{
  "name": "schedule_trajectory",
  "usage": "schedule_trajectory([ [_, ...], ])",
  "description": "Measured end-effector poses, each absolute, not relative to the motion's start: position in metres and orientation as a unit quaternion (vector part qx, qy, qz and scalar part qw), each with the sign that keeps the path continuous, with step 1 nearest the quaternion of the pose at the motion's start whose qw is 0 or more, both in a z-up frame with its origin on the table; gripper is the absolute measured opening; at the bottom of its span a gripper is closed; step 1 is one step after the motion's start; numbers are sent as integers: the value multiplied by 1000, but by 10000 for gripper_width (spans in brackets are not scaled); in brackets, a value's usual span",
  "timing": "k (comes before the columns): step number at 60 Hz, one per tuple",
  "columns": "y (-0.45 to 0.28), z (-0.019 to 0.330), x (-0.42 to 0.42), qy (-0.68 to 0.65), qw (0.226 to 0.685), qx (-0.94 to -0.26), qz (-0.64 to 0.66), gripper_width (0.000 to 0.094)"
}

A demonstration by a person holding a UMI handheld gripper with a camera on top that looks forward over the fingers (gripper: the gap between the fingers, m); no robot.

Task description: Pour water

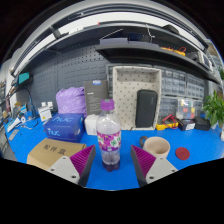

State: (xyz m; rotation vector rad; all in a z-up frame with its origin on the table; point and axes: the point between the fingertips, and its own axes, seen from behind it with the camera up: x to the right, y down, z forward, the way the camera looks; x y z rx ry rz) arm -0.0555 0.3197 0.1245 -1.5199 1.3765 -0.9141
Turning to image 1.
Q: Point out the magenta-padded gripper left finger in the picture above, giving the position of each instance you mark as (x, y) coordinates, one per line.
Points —
(75, 163)

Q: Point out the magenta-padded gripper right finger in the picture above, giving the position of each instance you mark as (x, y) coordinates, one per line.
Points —
(150, 165)

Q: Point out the clear bottle with purple cap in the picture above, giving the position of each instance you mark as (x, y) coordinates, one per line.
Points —
(109, 140)

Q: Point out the beige ceramic cup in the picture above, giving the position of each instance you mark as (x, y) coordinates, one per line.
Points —
(158, 148)

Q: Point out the black tape roll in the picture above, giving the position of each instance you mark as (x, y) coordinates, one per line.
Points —
(142, 140)

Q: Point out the brown cardboard box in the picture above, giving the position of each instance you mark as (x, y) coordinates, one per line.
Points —
(50, 150)

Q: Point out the flat round red coaster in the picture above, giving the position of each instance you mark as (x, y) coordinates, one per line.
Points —
(182, 153)

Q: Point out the blue product box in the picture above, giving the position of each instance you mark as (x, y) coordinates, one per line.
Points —
(65, 128)

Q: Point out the small white box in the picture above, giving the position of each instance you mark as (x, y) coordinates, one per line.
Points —
(90, 125)

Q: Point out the yellow multimeter with red leads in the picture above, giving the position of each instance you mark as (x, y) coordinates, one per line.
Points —
(166, 125)

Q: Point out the black box with white label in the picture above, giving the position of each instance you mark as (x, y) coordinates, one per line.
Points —
(186, 125)

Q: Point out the small white card sign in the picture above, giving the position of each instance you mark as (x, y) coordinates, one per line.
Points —
(44, 114)

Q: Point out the purple plastic bag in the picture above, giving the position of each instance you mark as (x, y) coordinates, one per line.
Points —
(70, 100)

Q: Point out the clear organizer box, coloured parts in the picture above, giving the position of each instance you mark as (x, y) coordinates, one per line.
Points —
(185, 108)

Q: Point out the flat black box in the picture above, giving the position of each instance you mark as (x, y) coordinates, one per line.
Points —
(202, 123)

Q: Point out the dark grey upright box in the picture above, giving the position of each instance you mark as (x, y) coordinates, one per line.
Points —
(95, 96)

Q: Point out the white dotted storage bin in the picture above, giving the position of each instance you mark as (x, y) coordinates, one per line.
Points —
(126, 96)

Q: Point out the grey small-parts drawer cabinet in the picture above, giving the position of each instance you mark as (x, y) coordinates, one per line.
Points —
(171, 86)
(195, 88)

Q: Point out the green potted plant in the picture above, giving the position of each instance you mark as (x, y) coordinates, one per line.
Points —
(215, 108)

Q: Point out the teal box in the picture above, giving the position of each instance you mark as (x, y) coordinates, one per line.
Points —
(23, 78)

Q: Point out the dark overhead shelf unit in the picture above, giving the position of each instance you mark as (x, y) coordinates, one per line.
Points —
(140, 53)

